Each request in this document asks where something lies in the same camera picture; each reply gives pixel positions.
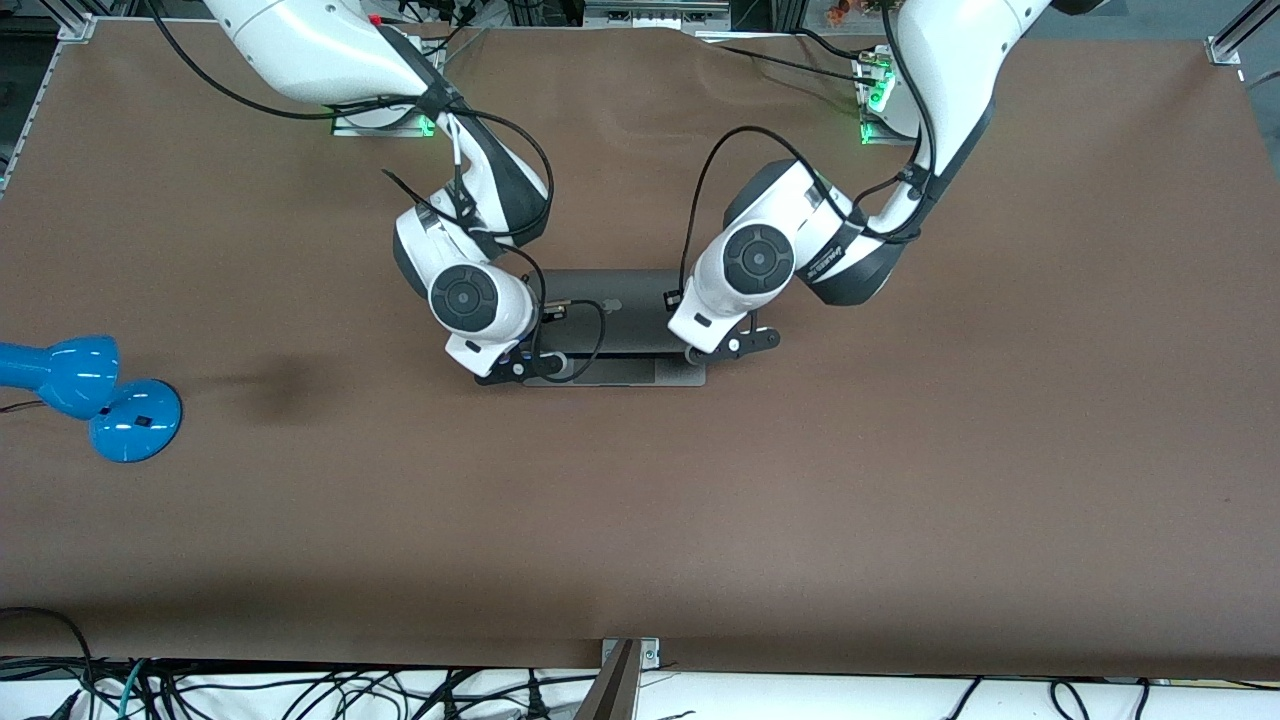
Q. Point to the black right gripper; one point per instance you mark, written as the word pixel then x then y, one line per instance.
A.
pixel 549 317

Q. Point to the silver grey laptop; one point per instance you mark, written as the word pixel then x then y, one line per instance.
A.
pixel 630 320

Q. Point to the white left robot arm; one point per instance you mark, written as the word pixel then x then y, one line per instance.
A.
pixel 950 60

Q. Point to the orange flowers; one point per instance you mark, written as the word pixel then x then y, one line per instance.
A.
pixel 840 10

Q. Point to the grey equipment box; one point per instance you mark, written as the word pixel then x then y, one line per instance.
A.
pixel 650 12

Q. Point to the dark metal strut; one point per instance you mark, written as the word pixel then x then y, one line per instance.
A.
pixel 612 695

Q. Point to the blue desk lamp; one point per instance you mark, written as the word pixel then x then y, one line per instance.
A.
pixel 135 420

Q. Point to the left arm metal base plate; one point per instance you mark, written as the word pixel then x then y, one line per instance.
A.
pixel 868 128

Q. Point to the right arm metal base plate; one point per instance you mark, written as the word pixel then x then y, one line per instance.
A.
pixel 395 127

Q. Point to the metal table edge bracket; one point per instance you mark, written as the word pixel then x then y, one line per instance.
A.
pixel 650 655

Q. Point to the small aluminium corner bracket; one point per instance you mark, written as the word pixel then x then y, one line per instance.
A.
pixel 75 27

